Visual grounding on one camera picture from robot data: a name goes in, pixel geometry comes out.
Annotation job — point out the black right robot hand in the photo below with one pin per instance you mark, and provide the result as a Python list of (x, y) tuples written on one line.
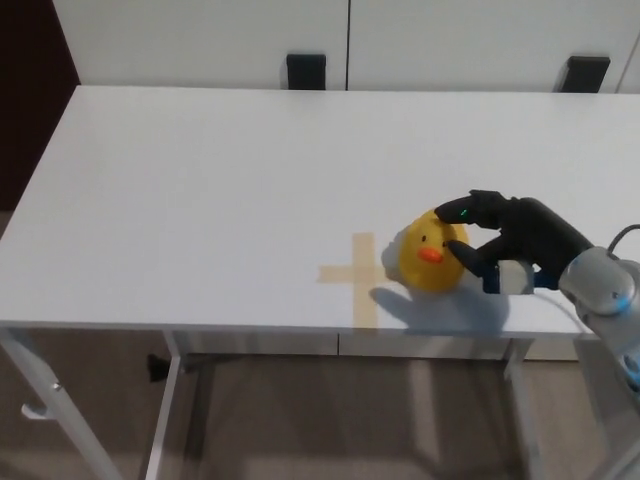
[(535, 235)]

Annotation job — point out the yellow rubber duck toy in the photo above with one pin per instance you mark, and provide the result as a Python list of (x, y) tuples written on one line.
[(417, 240)]

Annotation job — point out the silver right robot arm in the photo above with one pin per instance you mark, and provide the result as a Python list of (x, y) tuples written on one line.
[(605, 285)]

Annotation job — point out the white desk apron panel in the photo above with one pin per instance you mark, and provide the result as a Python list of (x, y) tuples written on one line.
[(280, 342)]

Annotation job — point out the white desk leg with hook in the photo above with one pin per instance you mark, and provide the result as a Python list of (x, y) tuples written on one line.
[(47, 380)]

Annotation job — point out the short beige tape strip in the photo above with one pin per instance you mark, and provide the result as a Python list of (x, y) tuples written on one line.
[(345, 274)]

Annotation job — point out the white cabinet panel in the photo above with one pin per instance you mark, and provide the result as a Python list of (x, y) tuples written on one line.
[(475, 40), (200, 40)]

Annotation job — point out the small black floor object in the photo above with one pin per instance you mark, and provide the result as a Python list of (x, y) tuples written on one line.
[(157, 369)]

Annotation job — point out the dark maroon door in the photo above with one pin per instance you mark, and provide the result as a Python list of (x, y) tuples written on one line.
[(30, 100)]

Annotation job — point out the black bracket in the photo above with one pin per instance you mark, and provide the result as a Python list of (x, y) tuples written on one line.
[(306, 72), (585, 75)]

